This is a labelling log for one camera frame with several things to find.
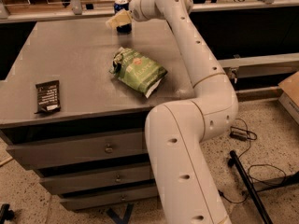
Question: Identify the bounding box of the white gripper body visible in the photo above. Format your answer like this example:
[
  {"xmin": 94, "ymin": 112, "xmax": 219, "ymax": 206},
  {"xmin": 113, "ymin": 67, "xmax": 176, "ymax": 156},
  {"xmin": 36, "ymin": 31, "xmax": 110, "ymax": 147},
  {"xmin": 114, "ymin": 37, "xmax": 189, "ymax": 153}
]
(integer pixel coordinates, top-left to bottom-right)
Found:
[{"xmin": 129, "ymin": 0, "xmax": 164, "ymax": 21}]

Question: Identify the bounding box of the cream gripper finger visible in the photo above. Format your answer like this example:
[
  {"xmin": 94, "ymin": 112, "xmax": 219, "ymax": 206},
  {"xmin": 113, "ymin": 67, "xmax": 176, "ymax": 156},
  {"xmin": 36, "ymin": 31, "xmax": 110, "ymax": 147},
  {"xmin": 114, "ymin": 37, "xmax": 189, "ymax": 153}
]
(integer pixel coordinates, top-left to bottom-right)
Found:
[{"xmin": 106, "ymin": 9, "xmax": 132, "ymax": 29}]

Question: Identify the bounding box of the blue pepsi can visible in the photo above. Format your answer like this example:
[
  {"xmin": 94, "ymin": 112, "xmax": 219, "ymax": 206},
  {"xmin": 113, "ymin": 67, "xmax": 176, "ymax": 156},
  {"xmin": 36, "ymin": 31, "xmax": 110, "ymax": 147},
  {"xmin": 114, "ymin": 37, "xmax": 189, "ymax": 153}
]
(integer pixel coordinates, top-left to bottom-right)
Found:
[{"xmin": 114, "ymin": 0, "xmax": 132, "ymax": 34}]

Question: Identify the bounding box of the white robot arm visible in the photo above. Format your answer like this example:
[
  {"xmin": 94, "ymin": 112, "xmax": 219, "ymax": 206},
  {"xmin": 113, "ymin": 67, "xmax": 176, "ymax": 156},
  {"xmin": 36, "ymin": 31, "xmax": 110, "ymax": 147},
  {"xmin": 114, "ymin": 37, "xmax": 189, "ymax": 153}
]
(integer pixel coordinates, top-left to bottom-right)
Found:
[{"xmin": 129, "ymin": 0, "xmax": 238, "ymax": 224}]

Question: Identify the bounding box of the green jalapeno chip bag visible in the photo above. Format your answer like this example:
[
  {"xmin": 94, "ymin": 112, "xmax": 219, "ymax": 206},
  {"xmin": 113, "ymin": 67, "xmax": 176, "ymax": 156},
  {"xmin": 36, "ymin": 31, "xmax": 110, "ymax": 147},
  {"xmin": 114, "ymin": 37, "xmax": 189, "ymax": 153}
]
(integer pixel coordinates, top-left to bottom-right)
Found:
[{"xmin": 109, "ymin": 47, "xmax": 167, "ymax": 98}]

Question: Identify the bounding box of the grey drawer cabinet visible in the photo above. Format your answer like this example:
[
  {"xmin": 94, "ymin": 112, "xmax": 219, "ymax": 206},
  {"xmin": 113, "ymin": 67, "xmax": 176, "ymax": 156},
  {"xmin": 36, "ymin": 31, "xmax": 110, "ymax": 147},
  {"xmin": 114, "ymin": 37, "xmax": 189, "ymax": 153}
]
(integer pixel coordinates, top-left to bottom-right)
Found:
[{"xmin": 0, "ymin": 18, "xmax": 193, "ymax": 200}]

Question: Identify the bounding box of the top grey drawer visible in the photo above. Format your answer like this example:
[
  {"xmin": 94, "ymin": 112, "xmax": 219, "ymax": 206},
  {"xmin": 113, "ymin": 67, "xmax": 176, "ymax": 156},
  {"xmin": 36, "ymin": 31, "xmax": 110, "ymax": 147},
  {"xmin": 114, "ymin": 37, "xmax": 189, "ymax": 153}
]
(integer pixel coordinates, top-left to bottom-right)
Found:
[{"xmin": 7, "ymin": 129, "xmax": 146, "ymax": 170}]

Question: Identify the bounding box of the grey drawer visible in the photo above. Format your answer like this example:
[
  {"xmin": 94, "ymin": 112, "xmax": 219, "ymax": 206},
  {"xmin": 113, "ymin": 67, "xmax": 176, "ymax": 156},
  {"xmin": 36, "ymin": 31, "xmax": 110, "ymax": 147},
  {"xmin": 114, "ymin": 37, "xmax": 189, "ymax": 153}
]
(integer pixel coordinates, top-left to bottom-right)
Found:
[
  {"xmin": 7, "ymin": 129, "xmax": 146, "ymax": 170},
  {"xmin": 60, "ymin": 183, "xmax": 158, "ymax": 211},
  {"xmin": 40, "ymin": 162, "xmax": 153, "ymax": 195}
]

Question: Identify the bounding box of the black power adapter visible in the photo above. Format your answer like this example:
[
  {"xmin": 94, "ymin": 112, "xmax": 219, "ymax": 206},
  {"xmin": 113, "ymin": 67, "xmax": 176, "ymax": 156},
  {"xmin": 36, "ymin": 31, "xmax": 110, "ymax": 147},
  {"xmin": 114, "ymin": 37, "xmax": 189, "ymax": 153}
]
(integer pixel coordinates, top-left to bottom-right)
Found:
[{"xmin": 230, "ymin": 132, "xmax": 248, "ymax": 141}]

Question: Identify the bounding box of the cardboard box at right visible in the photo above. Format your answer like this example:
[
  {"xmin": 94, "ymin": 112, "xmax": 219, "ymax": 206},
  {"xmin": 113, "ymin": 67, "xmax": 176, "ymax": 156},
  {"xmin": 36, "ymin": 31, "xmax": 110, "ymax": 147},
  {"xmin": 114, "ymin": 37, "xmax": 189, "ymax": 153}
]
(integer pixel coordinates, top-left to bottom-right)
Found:
[{"xmin": 278, "ymin": 72, "xmax": 299, "ymax": 124}]

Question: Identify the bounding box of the black metal stand leg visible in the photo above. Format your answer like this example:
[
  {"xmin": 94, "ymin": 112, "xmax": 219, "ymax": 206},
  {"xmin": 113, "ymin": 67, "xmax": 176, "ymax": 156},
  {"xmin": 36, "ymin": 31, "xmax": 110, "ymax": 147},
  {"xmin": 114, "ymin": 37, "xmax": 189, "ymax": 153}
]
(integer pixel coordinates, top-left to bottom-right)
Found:
[{"xmin": 229, "ymin": 150, "xmax": 273, "ymax": 224}]

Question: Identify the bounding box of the middle grey drawer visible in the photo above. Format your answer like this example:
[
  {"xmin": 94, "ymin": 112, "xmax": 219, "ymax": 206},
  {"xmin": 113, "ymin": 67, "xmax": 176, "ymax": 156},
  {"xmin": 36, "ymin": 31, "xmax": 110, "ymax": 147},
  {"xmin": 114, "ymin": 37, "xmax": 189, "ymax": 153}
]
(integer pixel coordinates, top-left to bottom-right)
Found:
[{"xmin": 40, "ymin": 162, "xmax": 153, "ymax": 195}]

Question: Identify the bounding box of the bottom grey drawer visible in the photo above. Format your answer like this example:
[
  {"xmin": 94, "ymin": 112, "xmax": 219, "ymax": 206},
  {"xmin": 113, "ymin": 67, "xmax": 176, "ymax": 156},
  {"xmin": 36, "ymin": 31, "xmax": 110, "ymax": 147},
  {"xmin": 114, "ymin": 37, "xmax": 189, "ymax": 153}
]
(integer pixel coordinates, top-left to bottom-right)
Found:
[{"xmin": 60, "ymin": 183, "xmax": 158, "ymax": 211}]

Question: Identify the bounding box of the black caster at left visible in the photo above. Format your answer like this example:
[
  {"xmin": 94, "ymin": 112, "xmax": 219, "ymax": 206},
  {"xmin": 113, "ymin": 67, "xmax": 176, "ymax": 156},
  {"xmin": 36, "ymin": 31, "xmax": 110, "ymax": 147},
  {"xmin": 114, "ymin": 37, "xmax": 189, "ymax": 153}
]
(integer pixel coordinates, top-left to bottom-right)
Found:
[{"xmin": 0, "ymin": 203, "xmax": 15, "ymax": 224}]

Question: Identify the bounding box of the grey metal rail frame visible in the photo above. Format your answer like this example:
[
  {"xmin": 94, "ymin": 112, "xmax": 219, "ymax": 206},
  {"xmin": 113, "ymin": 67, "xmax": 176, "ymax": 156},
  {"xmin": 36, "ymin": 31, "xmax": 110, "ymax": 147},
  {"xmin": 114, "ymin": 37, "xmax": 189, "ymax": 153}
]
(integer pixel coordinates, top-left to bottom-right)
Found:
[{"xmin": 1, "ymin": 0, "xmax": 299, "ymax": 23}]

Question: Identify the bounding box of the black floor cable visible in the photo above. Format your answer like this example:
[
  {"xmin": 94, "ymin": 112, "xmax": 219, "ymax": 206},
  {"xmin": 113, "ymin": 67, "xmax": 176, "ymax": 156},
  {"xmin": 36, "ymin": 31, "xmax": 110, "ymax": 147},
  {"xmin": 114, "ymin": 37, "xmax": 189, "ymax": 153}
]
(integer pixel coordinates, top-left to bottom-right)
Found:
[{"xmin": 218, "ymin": 118, "xmax": 288, "ymax": 205}]

